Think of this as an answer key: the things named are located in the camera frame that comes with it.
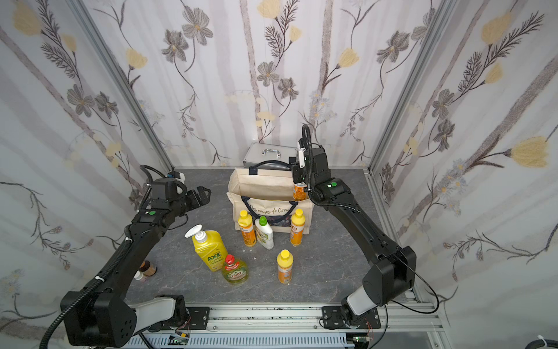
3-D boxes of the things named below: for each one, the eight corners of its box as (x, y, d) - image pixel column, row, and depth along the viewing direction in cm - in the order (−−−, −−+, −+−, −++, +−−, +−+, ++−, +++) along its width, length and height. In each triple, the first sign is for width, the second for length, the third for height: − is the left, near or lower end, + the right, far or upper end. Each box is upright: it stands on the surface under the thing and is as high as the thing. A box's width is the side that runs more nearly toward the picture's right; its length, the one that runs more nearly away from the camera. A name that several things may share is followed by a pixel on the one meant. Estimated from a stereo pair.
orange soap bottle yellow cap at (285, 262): (278, 283, 84) (277, 261, 66) (278, 273, 86) (277, 249, 68) (291, 283, 84) (293, 261, 66) (291, 273, 86) (293, 249, 68)
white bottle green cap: (258, 249, 93) (253, 227, 78) (259, 239, 96) (254, 216, 81) (273, 249, 93) (271, 227, 78) (273, 239, 96) (272, 216, 81)
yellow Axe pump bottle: (215, 277, 85) (192, 247, 64) (208, 265, 88) (184, 233, 67) (234, 263, 89) (218, 231, 67) (226, 252, 92) (209, 218, 70)
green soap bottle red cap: (230, 283, 84) (219, 266, 70) (237, 271, 87) (228, 253, 72) (241, 289, 83) (232, 273, 68) (248, 277, 85) (241, 259, 71)
